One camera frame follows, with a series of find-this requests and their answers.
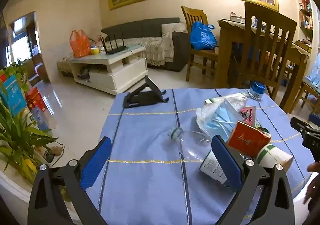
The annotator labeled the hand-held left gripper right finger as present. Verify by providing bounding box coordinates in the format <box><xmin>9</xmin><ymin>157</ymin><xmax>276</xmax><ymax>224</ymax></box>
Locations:
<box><xmin>211</xmin><ymin>134</ymin><xmax>293</xmax><ymax>225</ymax></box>

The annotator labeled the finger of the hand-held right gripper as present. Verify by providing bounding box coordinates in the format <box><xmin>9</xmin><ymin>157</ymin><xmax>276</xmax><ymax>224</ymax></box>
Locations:
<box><xmin>290</xmin><ymin>116</ymin><xmax>313</xmax><ymax>133</ymax></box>

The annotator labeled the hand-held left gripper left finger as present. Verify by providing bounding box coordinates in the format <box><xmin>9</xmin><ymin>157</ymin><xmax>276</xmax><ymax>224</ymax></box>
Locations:
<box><xmin>27</xmin><ymin>137</ymin><xmax>113</xmax><ymax>225</ymax></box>

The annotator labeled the clear plastic bottle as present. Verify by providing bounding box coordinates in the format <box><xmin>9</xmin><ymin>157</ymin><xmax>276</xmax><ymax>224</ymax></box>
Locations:
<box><xmin>167</xmin><ymin>126</ymin><xmax>227</xmax><ymax>186</ymax></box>

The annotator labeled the white green paper cup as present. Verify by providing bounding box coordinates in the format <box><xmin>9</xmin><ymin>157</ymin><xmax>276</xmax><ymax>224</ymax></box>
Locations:
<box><xmin>257</xmin><ymin>143</ymin><xmax>293</xmax><ymax>169</ymax></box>

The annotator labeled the red checkered foil sachet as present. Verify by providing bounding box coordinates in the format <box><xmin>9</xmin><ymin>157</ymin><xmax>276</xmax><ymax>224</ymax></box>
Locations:
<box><xmin>239</xmin><ymin>105</ymin><xmax>257</xmax><ymax>125</ymax></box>

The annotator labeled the person's right hand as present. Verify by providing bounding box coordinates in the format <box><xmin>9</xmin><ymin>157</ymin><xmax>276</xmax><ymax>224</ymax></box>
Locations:
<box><xmin>304</xmin><ymin>162</ymin><xmax>320</xmax><ymax>206</ymax></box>

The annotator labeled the red carton box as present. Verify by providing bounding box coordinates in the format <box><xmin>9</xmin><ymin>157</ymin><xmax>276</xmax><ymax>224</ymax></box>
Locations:
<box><xmin>226</xmin><ymin>120</ymin><xmax>272</xmax><ymax>158</ymax></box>

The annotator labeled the wooden chair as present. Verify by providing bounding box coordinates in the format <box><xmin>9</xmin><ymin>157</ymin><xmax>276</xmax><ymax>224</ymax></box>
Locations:
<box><xmin>181</xmin><ymin>5</ymin><xmax>219</xmax><ymax>83</ymax></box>
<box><xmin>235</xmin><ymin>1</ymin><xmax>297</xmax><ymax>113</ymax></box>
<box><xmin>290</xmin><ymin>41</ymin><xmax>320</xmax><ymax>115</ymax></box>

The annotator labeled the clear bag of blue masks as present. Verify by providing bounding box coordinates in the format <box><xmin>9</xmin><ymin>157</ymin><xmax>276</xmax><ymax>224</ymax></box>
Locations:
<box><xmin>196</xmin><ymin>92</ymin><xmax>250</xmax><ymax>140</ymax></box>

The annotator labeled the light blue chair cushion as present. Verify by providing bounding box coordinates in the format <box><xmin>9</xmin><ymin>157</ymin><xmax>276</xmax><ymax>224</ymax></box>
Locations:
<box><xmin>303</xmin><ymin>53</ymin><xmax>320</xmax><ymax>95</ymax></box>

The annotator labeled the glass jar with blue lid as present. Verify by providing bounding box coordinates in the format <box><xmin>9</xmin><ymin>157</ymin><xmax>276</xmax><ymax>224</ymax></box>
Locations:
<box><xmin>249</xmin><ymin>81</ymin><xmax>266</xmax><ymax>100</ymax></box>

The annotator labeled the blue checked tablecloth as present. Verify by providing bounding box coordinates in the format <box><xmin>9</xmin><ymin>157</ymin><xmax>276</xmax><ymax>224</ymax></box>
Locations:
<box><xmin>86</xmin><ymin>87</ymin><xmax>315</xmax><ymax>225</ymax></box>

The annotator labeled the long white green carton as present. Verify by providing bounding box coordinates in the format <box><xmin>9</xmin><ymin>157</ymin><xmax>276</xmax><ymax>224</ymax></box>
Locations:
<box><xmin>204</xmin><ymin>92</ymin><xmax>248</xmax><ymax>105</ymax></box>

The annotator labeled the blue white box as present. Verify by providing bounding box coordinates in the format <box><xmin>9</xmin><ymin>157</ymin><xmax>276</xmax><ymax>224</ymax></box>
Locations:
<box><xmin>30</xmin><ymin>106</ymin><xmax>50</xmax><ymax>130</ymax></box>

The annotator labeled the black folding phone stand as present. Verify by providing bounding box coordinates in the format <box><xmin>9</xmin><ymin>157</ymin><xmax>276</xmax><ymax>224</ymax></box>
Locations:
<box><xmin>123</xmin><ymin>75</ymin><xmax>169</xmax><ymax>108</ymax></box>

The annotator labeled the white TV cabinet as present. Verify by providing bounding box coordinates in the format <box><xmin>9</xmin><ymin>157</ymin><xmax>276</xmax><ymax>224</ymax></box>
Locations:
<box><xmin>69</xmin><ymin>44</ymin><xmax>148</xmax><ymax>96</ymax></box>

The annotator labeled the long leaf green plant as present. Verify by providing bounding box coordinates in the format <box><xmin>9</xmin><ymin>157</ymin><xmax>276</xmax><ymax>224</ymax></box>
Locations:
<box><xmin>0</xmin><ymin>102</ymin><xmax>59</xmax><ymax>185</ymax></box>

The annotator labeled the red gift box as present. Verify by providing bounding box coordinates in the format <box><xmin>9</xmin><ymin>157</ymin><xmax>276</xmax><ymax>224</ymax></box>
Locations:
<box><xmin>26</xmin><ymin>87</ymin><xmax>48</xmax><ymax>113</ymax></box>

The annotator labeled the wooden dining table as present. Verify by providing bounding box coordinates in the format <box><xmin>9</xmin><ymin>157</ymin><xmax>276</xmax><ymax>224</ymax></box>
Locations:
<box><xmin>217</xmin><ymin>16</ymin><xmax>312</xmax><ymax>113</ymax></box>

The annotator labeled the blue flat box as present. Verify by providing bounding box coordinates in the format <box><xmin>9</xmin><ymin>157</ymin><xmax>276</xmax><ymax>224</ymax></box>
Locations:
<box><xmin>0</xmin><ymin>75</ymin><xmax>27</xmax><ymax>117</ymax></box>

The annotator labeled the black router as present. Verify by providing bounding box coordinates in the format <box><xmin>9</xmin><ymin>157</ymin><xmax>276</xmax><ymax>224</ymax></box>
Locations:
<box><xmin>100</xmin><ymin>32</ymin><xmax>127</xmax><ymax>54</ymax></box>

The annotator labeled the orange plastic bag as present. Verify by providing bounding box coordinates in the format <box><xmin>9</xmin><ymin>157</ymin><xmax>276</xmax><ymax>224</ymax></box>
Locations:
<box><xmin>69</xmin><ymin>29</ymin><xmax>91</xmax><ymax>58</ymax></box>

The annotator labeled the green leafy houseplant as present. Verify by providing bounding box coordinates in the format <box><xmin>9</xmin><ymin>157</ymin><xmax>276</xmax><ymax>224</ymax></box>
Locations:
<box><xmin>0</xmin><ymin>61</ymin><xmax>30</xmax><ymax>91</ymax></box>

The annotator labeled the blue shopping bag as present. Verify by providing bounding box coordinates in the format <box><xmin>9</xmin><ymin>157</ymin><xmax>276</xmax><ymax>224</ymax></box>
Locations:
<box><xmin>189</xmin><ymin>21</ymin><xmax>218</xmax><ymax>50</ymax></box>

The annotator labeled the cream lace sofa cover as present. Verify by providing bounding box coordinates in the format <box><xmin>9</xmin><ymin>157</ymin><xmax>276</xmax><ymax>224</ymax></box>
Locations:
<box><xmin>124</xmin><ymin>22</ymin><xmax>188</xmax><ymax>66</ymax></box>

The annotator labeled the dark grey sofa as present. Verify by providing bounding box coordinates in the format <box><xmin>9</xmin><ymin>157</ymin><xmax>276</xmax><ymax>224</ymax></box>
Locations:
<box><xmin>101</xmin><ymin>17</ymin><xmax>190</xmax><ymax>72</ymax></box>

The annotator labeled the wall shelf with items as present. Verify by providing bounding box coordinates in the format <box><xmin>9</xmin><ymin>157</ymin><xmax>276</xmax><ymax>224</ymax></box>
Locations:
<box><xmin>297</xmin><ymin>0</ymin><xmax>314</xmax><ymax>53</ymax></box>

